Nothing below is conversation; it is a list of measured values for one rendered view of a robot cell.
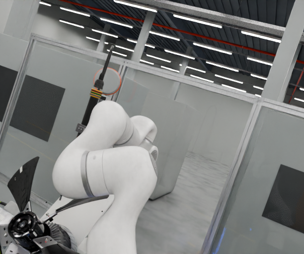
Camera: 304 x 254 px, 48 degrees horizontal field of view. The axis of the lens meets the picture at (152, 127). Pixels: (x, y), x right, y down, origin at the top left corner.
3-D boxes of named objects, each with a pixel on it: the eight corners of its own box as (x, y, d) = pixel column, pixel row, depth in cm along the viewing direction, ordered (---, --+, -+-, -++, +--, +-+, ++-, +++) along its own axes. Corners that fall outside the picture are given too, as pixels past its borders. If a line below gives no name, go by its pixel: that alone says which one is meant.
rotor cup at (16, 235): (9, 245, 142) (-5, 230, 133) (34, 217, 150) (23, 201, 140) (33, 262, 135) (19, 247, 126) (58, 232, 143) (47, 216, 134)
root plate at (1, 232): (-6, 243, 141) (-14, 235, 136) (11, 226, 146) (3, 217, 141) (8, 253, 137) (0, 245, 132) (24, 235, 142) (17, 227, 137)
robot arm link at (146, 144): (124, 128, 121) (111, 152, 119) (155, 141, 115) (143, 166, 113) (133, 137, 128) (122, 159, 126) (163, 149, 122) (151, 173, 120)
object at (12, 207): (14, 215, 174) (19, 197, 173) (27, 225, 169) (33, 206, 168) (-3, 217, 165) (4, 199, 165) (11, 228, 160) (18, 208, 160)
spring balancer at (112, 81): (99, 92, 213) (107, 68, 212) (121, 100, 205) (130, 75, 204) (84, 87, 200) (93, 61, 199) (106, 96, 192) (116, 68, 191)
